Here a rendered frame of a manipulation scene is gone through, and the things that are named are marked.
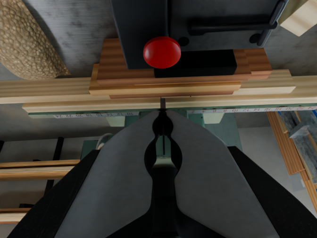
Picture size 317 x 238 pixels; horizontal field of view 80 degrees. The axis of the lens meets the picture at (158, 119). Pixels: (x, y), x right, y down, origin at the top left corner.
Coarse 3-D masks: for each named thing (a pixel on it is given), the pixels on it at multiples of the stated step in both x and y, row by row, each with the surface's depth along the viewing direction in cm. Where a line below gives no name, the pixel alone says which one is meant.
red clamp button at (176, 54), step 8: (152, 40) 14; (160, 40) 14; (168, 40) 14; (144, 48) 15; (152, 48) 14; (160, 48) 14; (168, 48) 14; (176, 48) 14; (144, 56) 15; (152, 56) 15; (160, 56) 15; (168, 56) 15; (176, 56) 15; (152, 64) 16; (160, 64) 16; (168, 64) 16
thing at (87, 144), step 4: (84, 140) 47; (88, 140) 47; (92, 140) 47; (96, 140) 47; (84, 144) 46; (88, 144) 46; (92, 144) 46; (96, 144) 46; (84, 148) 46; (88, 148) 46; (92, 148) 46; (84, 152) 45; (88, 152) 45; (84, 156) 45; (80, 160) 45
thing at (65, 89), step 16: (16, 80) 36; (32, 80) 36; (48, 80) 36; (64, 80) 35; (80, 80) 35; (256, 80) 33; (272, 80) 33; (288, 80) 33; (0, 96) 34; (16, 96) 34; (32, 96) 34; (48, 96) 34; (64, 96) 34; (80, 96) 34; (96, 96) 34; (192, 96) 35
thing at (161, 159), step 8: (144, 112) 27; (184, 112) 26; (160, 136) 25; (160, 144) 24; (168, 144) 24; (160, 152) 24; (168, 152) 24; (160, 160) 24; (168, 160) 24; (152, 168) 28
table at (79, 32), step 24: (24, 0) 23; (48, 0) 23; (72, 0) 23; (96, 0) 23; (48, 24) 26; (72, 24) 26; (96, 24) 26; (72, 48) 30; (96, 48) 30; (264, 48) 30; (288, 48) 30; (312, 48) 30; (72, 72) 34; (312, 72) 35
